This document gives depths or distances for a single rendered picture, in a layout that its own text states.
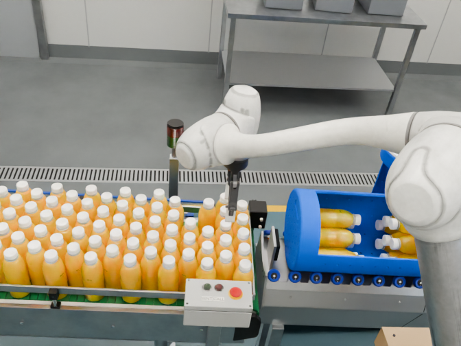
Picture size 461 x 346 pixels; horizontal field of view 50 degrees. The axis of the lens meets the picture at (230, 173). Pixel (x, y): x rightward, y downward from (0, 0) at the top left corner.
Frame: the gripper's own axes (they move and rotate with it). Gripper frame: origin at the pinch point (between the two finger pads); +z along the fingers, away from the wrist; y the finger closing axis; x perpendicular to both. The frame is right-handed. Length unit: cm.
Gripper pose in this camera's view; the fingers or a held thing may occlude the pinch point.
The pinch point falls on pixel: (230, 204)
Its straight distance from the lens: 154.3
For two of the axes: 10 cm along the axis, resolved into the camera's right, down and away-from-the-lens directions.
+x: -10.0, -0.6, -0.8
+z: -0.9, 7.7, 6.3
